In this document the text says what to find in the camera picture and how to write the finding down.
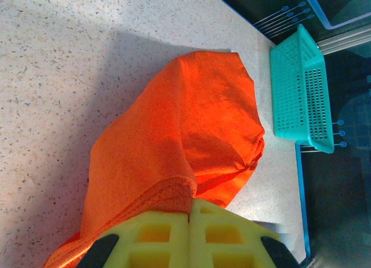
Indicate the teal plastic basket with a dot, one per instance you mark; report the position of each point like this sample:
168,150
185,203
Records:
290,91

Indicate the orange t-shirt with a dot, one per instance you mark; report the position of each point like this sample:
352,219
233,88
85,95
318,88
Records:
188,120

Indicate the aluminium frame post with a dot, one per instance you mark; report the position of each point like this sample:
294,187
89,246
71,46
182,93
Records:
347,39

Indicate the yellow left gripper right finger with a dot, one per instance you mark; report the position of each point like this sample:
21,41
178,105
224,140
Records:
232,244

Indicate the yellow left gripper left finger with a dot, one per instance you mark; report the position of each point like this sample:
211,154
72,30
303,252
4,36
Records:
156,244

